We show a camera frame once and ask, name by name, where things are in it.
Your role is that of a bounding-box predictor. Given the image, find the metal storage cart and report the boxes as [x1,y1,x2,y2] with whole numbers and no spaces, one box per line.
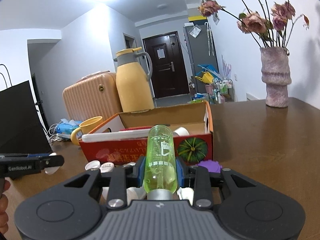
[212,79,234,104]

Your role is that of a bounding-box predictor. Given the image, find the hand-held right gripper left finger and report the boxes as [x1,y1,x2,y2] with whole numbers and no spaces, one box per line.
[64,156,147,209]

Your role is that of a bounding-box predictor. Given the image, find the yellow mug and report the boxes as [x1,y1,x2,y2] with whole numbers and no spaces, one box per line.
[71,116,103,146]

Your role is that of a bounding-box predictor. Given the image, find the grey refrigerator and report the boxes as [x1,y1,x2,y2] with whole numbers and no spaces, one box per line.
[183,24,219,83]

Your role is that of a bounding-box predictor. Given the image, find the dried pink roses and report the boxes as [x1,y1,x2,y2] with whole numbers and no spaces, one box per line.
[199,0,310,49]

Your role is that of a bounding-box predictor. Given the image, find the person's left hand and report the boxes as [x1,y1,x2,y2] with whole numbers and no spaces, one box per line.
[0,180,12,233]

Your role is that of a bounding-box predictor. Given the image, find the green transparent bottle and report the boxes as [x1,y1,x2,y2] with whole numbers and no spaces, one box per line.
[143,125,178,200]

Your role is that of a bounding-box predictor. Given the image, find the dark brown door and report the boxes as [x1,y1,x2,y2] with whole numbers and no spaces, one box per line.
[142,31,190,99]

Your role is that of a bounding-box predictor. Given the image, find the white cables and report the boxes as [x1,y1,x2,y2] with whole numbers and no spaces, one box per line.
[47,124,60,143]

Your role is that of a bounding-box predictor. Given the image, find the black paper bag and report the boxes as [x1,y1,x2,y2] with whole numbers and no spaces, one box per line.
[0,64,53,154]

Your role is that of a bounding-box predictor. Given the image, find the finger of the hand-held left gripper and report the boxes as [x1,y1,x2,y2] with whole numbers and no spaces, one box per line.
[26,154,64,168]

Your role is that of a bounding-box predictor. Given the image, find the black tripod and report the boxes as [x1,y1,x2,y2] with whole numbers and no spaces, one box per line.
[31,74,50,135]

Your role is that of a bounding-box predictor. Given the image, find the white spray bottle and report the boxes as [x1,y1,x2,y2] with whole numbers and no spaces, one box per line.
[178,188,195,205]

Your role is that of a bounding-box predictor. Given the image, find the red cardboard box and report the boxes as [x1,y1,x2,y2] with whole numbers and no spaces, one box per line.
[79,101,214,170]

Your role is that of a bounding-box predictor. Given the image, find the purple artificial flowers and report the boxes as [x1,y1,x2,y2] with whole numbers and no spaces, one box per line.
[221,55,232,80]

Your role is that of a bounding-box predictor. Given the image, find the blue tissue pack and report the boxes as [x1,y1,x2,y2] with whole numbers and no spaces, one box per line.
[57,119,83,137]

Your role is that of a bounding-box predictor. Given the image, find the yellow watering can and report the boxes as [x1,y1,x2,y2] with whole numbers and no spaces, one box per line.
[195,71,214,84]

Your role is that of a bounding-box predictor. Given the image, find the yellow thermos jug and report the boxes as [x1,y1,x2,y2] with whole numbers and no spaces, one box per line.
[113,47,155,113]

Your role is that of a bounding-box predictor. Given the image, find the white folded umbrella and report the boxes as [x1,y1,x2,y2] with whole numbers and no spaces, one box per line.
[204,22,214,57]

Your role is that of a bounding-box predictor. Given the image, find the white ribbed cap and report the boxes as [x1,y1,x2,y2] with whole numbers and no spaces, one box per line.
[44,152,57,175]

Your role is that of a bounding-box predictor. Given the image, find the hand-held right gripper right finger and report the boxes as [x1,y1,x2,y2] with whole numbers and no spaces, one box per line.
[175,159,258,208]

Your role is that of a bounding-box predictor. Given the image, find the red and white lint brush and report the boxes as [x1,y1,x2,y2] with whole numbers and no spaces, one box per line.
[82,127,150,142]

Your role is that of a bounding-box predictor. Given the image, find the pink textured vase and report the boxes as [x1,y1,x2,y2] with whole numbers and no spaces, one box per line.
[259,47,292,108]

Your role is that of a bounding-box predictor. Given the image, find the small white ring cap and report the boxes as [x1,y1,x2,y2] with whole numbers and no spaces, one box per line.
[85,161,101,172]

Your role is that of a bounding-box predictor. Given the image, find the pink ribbed suitcase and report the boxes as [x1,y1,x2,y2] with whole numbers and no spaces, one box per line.
[62,71,123,128]

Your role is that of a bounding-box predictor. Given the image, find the blue plastic item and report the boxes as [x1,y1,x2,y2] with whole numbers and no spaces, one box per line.
[197,64,220,77]

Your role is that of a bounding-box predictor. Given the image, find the purple ribbed cap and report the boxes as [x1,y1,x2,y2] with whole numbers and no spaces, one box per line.
[197,160,223,173]

